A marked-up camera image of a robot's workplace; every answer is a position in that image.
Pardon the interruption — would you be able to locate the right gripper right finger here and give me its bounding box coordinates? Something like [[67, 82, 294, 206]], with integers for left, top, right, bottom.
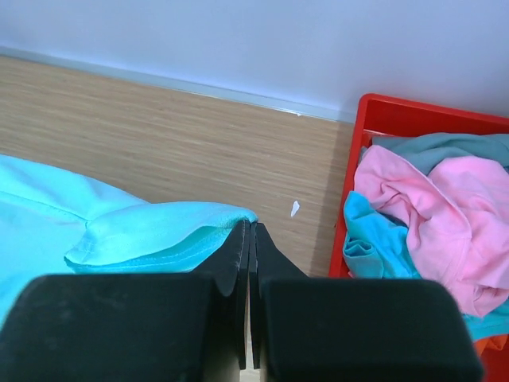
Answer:
[[249, 224, 484, 381]]

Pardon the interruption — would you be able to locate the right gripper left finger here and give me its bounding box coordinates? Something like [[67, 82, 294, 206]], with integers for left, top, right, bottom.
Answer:
[[1, 221, 249, 381]]

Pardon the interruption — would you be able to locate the teal green t shirt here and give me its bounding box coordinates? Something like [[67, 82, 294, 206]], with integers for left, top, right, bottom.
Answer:
[[1, 156, 257, 316]]

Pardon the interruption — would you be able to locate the light blue t shirt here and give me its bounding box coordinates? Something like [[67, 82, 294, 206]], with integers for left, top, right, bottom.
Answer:
[[343, 192, 508, 341]]

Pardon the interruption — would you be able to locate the white paper scrap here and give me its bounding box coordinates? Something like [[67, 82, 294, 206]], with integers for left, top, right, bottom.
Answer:
[[290, 201, 300, 217]]

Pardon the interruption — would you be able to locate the pink t shirt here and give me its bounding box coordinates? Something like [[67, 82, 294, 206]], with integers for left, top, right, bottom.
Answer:
[[354, 145, 508, 317]]

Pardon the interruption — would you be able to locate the orange t shirt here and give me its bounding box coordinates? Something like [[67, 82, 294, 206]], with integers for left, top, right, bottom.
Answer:
[[474, 334, 508, 357]]

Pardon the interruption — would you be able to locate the grey t shirt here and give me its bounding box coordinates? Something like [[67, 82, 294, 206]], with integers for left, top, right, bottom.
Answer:
[[371, 133, 508, 175]]

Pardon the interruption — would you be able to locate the red plastic bin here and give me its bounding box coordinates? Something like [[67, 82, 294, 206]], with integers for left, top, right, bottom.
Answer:
[[328, 92, 509, 382]]

